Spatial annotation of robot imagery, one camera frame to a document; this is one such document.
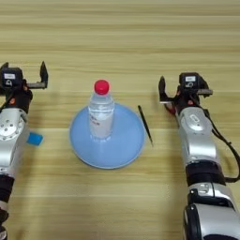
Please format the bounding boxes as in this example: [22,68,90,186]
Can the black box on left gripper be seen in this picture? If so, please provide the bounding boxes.
[0,67,24,91]

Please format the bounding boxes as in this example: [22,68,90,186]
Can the clear plastic bottle red cap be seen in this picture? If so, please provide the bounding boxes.
[87,79,115,141]

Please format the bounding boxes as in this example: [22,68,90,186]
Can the thin black tweezers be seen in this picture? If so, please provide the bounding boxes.
[137,104,155,147]

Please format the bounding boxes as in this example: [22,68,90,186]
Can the red handled scissors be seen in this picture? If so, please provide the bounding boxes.
[164,102,178,117]

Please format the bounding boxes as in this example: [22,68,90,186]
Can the light blue round plate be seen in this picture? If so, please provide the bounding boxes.
[68,102,146,170]

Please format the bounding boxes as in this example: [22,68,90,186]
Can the blue rectangular eraser block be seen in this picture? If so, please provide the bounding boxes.
[26,131,44,147]

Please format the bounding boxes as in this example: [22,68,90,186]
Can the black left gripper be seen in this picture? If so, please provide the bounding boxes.
[0,61,50,114]

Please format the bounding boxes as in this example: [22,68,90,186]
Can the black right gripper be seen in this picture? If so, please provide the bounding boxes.
[157,75,215,113]

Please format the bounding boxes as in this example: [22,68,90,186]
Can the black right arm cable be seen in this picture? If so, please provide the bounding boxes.
[202,109,240,184]

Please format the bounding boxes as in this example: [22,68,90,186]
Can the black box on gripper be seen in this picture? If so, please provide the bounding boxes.
[178,72,201,92]
[0,67,24,91]

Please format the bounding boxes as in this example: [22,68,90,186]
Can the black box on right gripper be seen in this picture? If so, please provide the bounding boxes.
[178,72,201,92]

